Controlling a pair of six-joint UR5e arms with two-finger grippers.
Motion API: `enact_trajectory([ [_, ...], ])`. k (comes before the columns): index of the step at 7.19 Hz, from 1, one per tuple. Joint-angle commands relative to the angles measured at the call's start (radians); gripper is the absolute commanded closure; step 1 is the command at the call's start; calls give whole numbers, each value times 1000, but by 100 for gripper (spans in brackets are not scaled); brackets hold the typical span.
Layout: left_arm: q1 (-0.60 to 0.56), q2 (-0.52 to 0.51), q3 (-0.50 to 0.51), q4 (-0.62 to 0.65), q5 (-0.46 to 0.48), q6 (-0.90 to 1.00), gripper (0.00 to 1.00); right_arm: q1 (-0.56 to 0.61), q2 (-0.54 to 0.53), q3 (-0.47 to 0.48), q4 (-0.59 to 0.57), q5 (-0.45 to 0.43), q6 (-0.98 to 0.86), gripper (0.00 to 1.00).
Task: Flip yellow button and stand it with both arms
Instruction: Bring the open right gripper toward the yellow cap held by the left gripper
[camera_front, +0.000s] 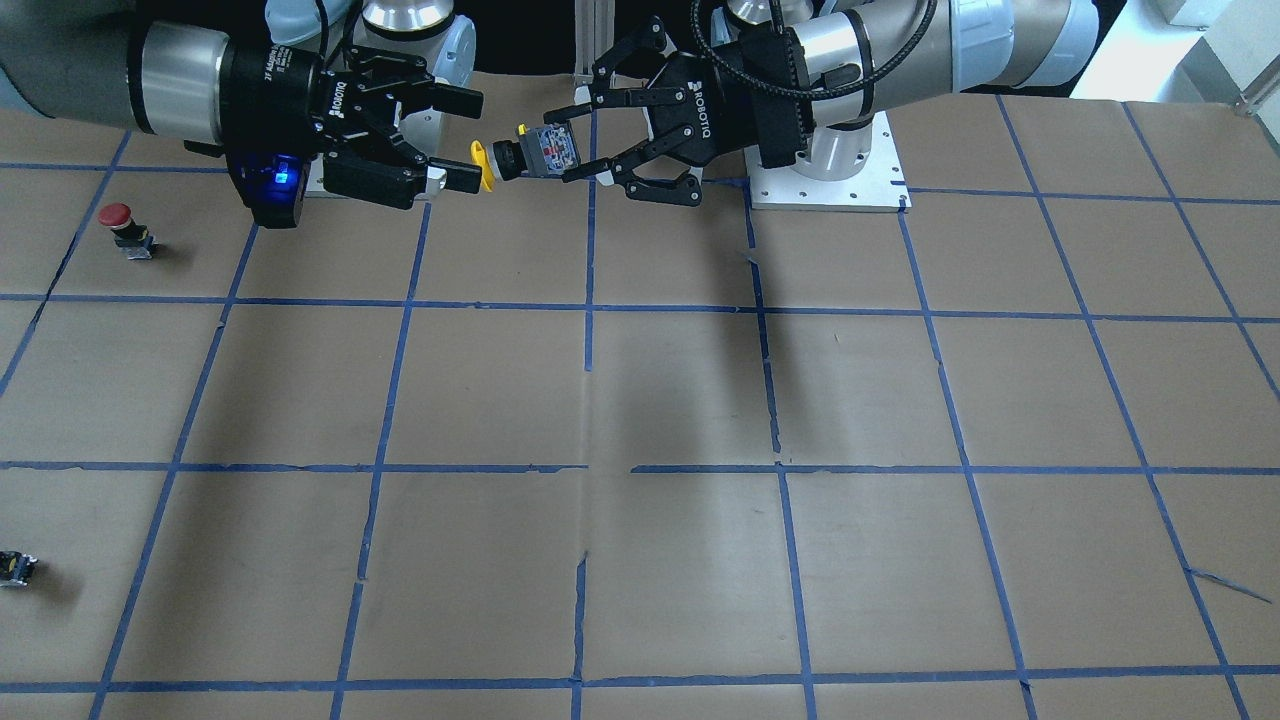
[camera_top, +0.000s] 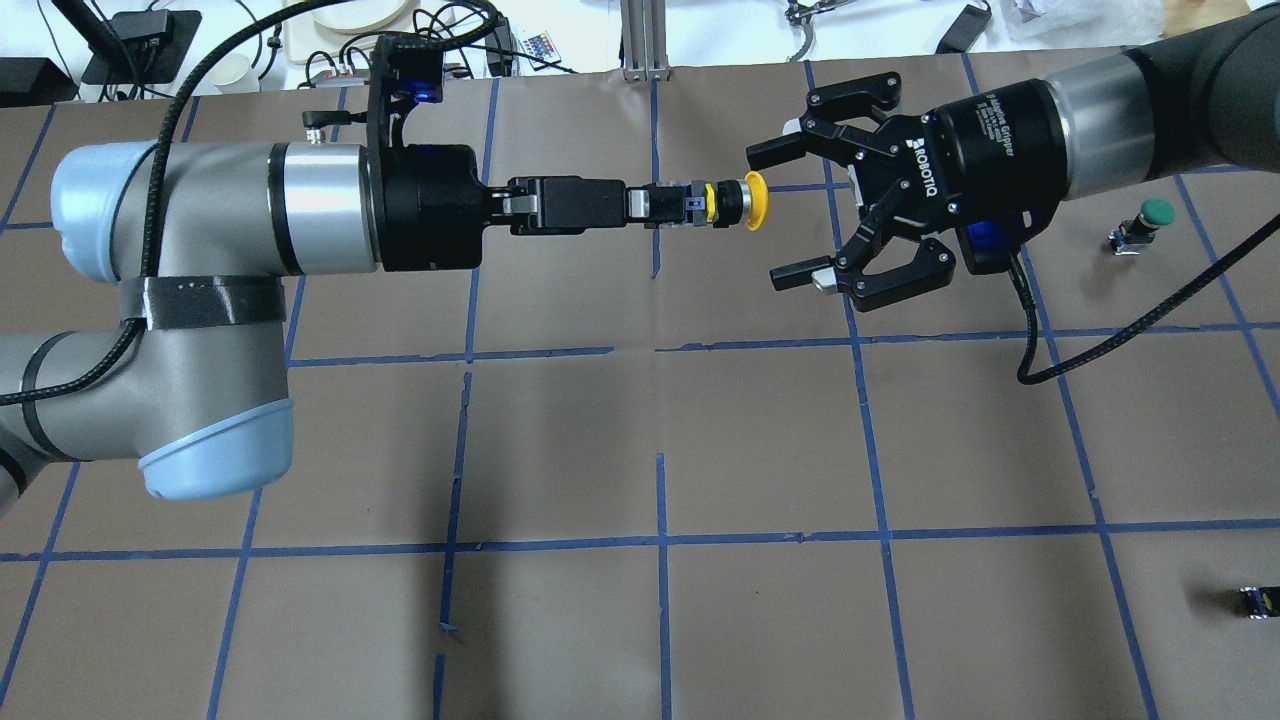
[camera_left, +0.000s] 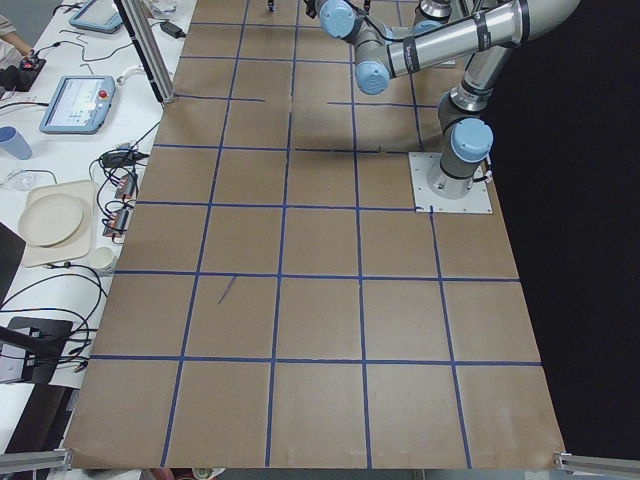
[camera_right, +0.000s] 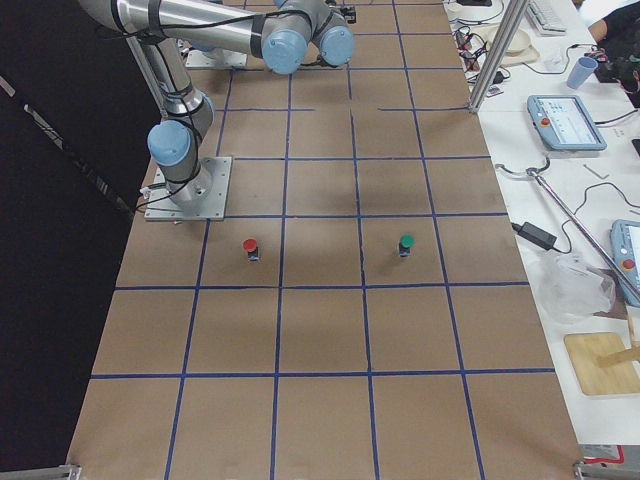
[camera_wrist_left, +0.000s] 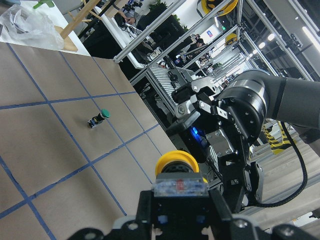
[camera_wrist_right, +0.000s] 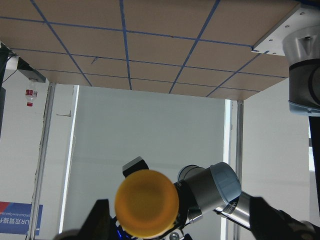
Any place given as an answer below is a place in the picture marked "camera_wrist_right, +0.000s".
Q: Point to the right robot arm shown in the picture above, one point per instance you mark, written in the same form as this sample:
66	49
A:
302	50

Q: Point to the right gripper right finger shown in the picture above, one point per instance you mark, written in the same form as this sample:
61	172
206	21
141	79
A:
268	223

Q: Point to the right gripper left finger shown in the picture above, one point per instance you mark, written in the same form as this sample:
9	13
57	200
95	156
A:
97	225

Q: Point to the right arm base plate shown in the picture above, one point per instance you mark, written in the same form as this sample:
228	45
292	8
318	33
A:
300	17

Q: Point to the plastic water bottle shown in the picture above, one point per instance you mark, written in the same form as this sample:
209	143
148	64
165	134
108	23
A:
31	92

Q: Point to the yellow push button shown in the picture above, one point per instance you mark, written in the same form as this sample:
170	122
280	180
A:
147	203

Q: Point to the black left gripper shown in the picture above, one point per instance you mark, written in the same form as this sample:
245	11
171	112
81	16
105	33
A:
185	200

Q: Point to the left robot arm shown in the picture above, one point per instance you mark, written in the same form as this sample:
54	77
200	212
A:
148	206

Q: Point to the blue wall sign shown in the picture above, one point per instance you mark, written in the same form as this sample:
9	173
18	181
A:
15	217

